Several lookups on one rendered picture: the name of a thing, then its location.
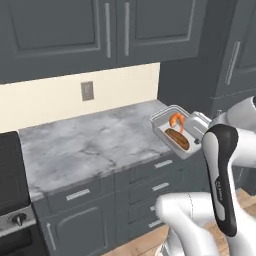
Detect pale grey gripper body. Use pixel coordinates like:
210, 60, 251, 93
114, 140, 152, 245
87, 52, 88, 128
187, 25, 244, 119
186, 111, 213, 146

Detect dark grey fridge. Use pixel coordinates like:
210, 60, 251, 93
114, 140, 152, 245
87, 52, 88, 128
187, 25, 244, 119
157, 0, 256, 198

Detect grey base cupboard door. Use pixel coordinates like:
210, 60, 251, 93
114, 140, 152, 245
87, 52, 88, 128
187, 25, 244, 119
40, 192, 117, 256

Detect brown bread loaf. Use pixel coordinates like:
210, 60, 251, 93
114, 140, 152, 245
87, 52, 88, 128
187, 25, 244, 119
164, 128, 191, 151

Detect orange shrimp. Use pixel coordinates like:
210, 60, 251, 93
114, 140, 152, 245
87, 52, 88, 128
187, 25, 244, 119
168, 112, 187, 135

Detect narrow grey drawer front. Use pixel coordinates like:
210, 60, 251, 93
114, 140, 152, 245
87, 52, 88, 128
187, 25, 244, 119
127, 214, 168, 241
128, 153, 185, 184
127, 170, 185, 206
127, 196, 160, 225

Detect wide grey drawer front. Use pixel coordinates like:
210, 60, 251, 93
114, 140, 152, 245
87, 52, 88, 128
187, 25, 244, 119
42, 177, 102, 218

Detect black and silver stove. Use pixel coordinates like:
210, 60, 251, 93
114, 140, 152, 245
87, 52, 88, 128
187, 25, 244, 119
0, 130, 48, 256

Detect black stove knob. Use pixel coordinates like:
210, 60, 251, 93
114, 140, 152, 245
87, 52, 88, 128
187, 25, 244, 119
11, 213, 28, 228

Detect narrow grey wall cupboard door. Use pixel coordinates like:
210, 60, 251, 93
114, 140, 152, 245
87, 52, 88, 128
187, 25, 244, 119
115, 0, 208, 68

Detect grey wall socket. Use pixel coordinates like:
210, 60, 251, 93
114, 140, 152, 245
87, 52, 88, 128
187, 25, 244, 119
80, 80, 95, 102

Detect silver wall cupboard handle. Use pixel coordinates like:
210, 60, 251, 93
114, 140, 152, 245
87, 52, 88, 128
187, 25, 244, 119
123, 2, 131, 57
104, 2, 112, 59

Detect long silver drawer handle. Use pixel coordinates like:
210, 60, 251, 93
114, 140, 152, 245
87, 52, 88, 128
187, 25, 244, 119
65, 188, 92, 202

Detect silver base cupboard handle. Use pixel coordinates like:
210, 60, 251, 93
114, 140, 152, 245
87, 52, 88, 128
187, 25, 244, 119
45, 222, 57, 252

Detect wide grey wall cupboard door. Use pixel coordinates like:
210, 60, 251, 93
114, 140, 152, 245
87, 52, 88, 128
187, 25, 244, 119
0, 0, 118, 85

